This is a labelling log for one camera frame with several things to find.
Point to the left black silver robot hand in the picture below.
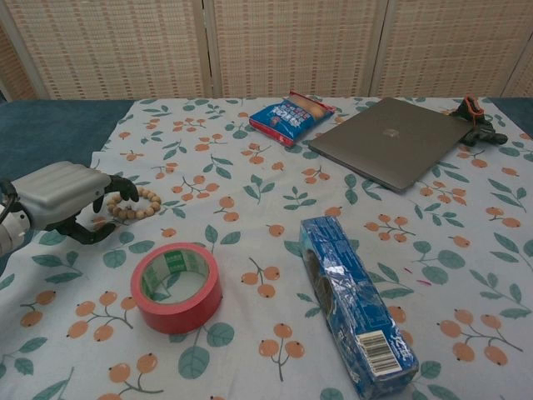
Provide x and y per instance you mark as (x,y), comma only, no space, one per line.
(54,191)

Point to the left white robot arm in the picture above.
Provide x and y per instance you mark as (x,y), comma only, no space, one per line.
(10,233)

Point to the woven bamboo folding screen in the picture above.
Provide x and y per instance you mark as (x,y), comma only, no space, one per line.
(125,46)

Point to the red tape roll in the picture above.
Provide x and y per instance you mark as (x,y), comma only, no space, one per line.
(195,310)

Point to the floral tablecloth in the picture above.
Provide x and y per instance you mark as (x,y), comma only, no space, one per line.
(258,200)

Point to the blue snack bag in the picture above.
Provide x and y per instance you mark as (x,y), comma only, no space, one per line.
(287,118)

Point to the blue cookie box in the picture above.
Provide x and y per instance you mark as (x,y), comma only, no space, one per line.
(354,291)

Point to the grey laptop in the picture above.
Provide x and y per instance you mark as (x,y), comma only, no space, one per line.
(391,141)

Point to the black glove with orange band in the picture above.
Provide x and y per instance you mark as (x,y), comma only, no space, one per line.
(483,133)

